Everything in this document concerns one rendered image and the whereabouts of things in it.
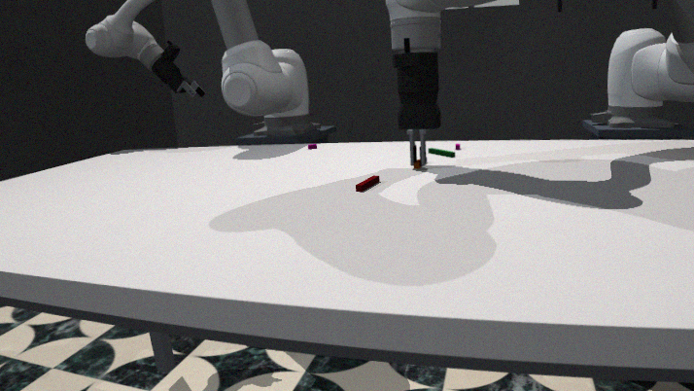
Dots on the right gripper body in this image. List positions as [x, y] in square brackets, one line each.
[161, 63]

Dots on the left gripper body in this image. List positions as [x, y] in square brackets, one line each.
[417, 84]

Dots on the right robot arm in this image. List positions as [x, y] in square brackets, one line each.
[260, 85]

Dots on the red rod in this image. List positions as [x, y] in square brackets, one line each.
[367, 183]

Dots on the green rod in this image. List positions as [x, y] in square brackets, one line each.
[442, 153]

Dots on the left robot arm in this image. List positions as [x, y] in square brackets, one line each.
[643, 69]

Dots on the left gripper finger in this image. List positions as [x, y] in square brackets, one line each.
[423, 159]
[413, 150]

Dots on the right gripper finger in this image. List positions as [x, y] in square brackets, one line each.
[188, 89]
[198, 89]

